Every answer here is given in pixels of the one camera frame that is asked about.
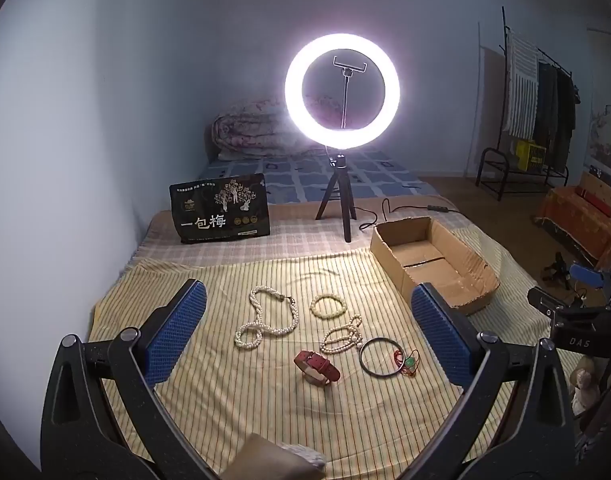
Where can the dark hanging clothes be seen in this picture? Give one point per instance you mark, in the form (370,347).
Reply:
(555,110)

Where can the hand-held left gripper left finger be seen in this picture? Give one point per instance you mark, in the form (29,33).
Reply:
(175,332)

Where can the black thin bangle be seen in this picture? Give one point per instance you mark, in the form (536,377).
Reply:
(361,356)

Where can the yellow striped blanket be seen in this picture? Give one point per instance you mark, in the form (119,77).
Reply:
(285,410)

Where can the cream stuffed toy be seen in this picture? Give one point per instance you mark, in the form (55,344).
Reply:
(583,385)

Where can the folded floral quilt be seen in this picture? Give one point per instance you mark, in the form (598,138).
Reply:
(250,130)

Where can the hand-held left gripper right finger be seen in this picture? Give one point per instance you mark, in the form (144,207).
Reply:
(438,335)

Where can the tan cloth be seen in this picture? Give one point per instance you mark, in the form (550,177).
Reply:
(260,462)

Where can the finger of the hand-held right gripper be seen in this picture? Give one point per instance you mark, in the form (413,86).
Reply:
(585,274)
(548,300)

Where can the black floor gadget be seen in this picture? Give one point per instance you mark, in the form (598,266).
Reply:
(555,272)

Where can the beige plaid sheet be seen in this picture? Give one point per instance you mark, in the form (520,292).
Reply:
(295,237)

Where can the light wooden board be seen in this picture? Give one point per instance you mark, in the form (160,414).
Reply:
(603,185)

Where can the brown flat panel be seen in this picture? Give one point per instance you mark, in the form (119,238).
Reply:
(493,110)

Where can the yellow plastic crate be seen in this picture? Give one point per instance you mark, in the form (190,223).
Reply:
(530,155)

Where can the black mini tripod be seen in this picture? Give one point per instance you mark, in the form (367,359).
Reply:
(341,190)

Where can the black printed snack bag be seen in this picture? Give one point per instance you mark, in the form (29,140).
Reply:
(220,210)

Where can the black metal clothes rack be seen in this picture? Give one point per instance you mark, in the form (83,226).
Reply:
(490,160)

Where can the blue checked bedsheet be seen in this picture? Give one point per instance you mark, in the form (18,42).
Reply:
(290,180)

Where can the cardboard box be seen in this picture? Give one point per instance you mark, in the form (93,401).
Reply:
(435,272)

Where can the white striped towel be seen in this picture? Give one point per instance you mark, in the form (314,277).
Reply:
(520,85)

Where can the red flat box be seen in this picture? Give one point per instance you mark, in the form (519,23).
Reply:
(593,201)

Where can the landscape wall poster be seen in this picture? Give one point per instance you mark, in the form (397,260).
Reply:
(608,140)

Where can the white knitted cloth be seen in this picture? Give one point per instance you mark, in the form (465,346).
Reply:
(305,455)

